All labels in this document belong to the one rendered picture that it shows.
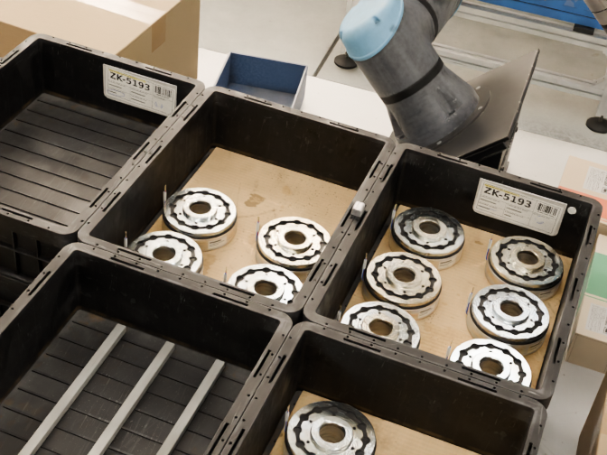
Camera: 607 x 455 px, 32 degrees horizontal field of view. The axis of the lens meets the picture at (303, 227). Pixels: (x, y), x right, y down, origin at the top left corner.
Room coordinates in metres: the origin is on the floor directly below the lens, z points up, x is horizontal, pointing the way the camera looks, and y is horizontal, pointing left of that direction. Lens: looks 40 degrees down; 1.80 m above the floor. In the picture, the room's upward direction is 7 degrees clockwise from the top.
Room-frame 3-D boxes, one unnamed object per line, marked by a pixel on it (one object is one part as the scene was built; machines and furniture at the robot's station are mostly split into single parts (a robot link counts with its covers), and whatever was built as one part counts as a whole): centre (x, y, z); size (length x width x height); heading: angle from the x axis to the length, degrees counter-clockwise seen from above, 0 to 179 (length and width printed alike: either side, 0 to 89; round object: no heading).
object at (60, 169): (1.19, 0.37, 0.87); 0.40 x 0.30 x 0.11; 163
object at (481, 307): (1.00, -0.28, 0.86); 0.10 x 0.10 x 0.01
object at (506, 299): (1.00, -0.28, 0.86); 0.05 x 0.05 x 0.01
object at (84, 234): (1.10, 0.08, 0.92); 0.40 x 0.30 x 0.02; 163
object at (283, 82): (1.59, 0.11, 0.74); 0.20 x 0.15 x 0.07; 174
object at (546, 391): (1.02, -0.21, 0.92); 0.40 x 0.30 x 0.02; 163
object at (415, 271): (1.04, -0.14, 0.86); 0.05 x 0.05 x 0.01
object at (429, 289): (1.04, -0.14, 0.86); 0.10 x 0.10 x 0.01
